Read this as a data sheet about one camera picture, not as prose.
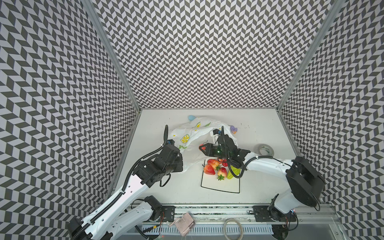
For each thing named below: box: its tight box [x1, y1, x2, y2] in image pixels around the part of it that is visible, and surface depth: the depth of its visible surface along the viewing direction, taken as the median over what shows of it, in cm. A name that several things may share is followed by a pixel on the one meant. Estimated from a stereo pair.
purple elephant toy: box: [227, 124, 238, 134], surface depth 104 cm
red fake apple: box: [204, 164, 216, 175], surface depth 85 cm
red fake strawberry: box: [217, 167, 227, 181], surface depth 83 cm
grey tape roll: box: [253, 143, 275, 157], surface depth 95 cm
